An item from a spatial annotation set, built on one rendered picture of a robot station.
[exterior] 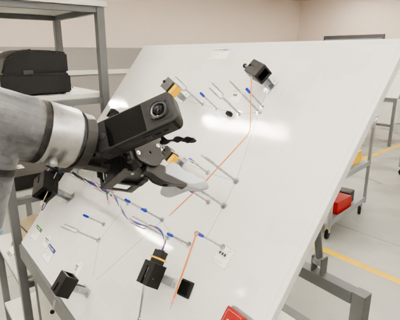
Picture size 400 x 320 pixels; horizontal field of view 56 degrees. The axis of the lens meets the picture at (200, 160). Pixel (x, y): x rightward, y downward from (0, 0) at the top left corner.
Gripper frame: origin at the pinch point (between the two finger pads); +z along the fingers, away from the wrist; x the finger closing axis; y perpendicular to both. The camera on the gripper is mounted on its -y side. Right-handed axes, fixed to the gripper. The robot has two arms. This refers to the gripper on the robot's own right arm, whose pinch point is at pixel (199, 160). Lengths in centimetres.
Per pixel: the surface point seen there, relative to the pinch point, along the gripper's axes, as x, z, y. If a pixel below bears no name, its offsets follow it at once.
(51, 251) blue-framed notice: -20, 21, 99
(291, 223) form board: 5.8, 32.4, 6.6
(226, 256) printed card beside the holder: 7.2, 28.7, 23.9
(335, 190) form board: 2.5, 35.4, -4.2
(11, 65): -93, 2, 86
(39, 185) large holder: -42, 13, 89
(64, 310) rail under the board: 4, 18, 84
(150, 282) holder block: 8.4, 16.8, 38.7
